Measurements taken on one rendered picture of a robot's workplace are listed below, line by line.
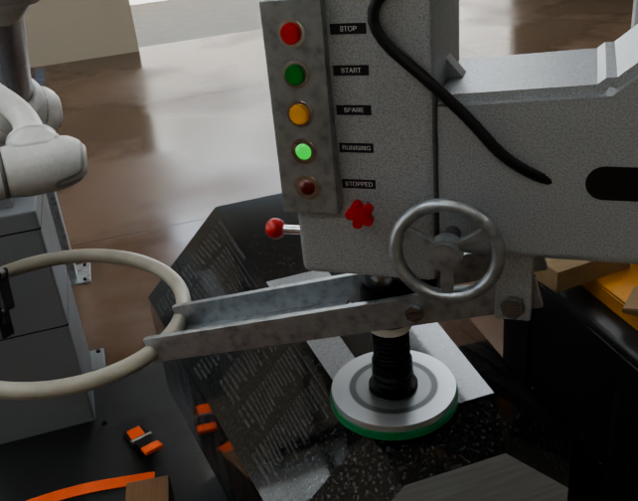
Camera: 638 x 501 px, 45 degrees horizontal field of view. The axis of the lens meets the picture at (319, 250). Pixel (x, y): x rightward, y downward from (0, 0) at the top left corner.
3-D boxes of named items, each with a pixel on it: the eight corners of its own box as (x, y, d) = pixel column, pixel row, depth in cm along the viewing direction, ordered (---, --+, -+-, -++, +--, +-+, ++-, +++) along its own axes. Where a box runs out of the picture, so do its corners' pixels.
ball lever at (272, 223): (317, 236, 114) (315, 216, 113) (311, 245, 112) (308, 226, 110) (270, 233, 117) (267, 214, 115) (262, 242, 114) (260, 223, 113)
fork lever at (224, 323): (549, 255, 121) (542, 228, 119) (542, 321, 105) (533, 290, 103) (192, 315, 150) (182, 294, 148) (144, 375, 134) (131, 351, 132)
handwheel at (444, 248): (510, 274, 106) (514, 174, 99) (503, 313, 98) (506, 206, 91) (404, 266, 110) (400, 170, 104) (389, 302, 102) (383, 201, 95)
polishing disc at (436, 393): (465, 361, 136) (465, 356, 136) (444, 441, 119) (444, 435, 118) (351, 348, 143) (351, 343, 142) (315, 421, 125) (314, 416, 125)
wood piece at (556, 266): (597, 250, 176) (599, 231, 173) (630, 267, 168) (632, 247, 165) (526, 273, 169) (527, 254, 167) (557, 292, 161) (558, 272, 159)
